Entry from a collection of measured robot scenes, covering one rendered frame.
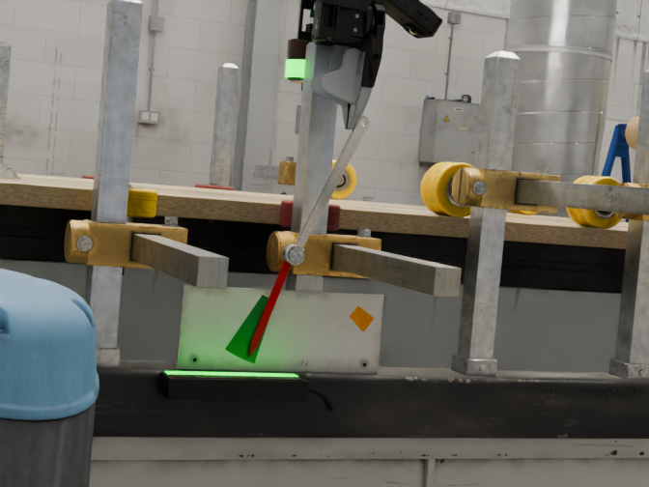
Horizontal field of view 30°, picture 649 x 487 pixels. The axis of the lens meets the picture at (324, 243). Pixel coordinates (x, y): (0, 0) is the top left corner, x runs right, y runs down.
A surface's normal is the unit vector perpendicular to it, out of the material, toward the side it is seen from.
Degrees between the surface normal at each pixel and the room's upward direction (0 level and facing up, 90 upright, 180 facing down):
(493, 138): 90
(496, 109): 90
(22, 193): 90
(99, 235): 90
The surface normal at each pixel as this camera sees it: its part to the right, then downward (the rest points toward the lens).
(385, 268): -0.93, -0.06
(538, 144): -0.37, 0.02
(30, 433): 0.72, 0.10
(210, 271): 0.36, 0.08
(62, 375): 0.88, 0.02
